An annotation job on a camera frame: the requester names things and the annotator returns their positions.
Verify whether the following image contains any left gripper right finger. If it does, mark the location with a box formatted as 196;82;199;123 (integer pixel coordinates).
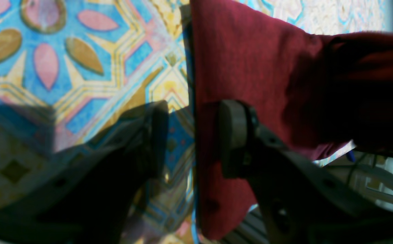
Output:
218;100;393;244

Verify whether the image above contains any maroon t-shirt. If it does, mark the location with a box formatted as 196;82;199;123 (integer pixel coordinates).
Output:
190;0;393;240

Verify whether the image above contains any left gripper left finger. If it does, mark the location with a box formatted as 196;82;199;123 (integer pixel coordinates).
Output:
0;100;170;244

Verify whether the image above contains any patterned tablecloth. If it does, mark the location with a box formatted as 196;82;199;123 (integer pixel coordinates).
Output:
0;0;393;244

